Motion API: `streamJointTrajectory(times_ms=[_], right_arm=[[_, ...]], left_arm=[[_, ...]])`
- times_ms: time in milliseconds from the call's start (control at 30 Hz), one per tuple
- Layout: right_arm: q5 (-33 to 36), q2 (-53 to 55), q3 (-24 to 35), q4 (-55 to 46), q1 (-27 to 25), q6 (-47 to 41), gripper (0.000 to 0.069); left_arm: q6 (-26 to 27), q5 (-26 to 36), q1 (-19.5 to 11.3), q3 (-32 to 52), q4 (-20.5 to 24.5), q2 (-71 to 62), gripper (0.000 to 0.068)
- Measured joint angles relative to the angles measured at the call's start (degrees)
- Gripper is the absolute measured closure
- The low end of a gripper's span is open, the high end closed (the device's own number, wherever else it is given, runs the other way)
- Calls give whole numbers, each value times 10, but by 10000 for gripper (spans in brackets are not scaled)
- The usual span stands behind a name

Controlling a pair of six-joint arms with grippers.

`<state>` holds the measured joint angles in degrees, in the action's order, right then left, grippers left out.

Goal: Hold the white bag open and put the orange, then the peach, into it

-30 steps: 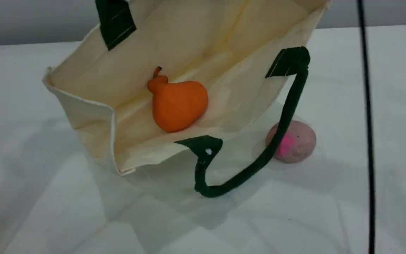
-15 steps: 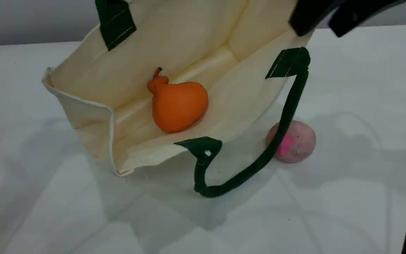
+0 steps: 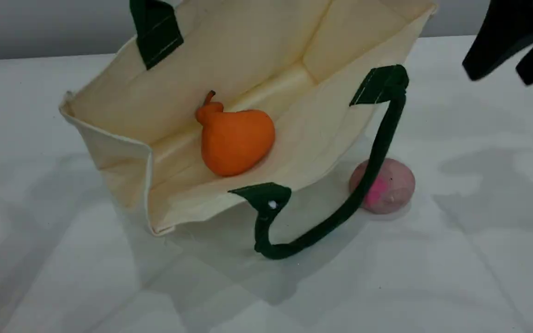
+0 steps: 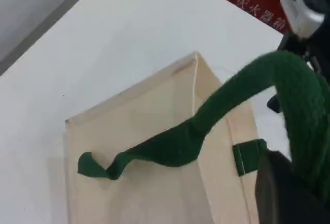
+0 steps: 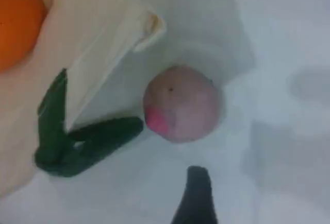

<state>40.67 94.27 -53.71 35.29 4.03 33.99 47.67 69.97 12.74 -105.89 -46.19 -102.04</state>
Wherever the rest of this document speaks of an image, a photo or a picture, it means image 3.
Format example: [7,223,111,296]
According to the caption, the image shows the pink toy peach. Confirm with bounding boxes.
[348,158,416,215]

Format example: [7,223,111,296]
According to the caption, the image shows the white canvas bag green handles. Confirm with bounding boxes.
[58,0,439,260]

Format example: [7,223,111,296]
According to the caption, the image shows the orange toy fruit with stem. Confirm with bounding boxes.
[195,90,277,178]

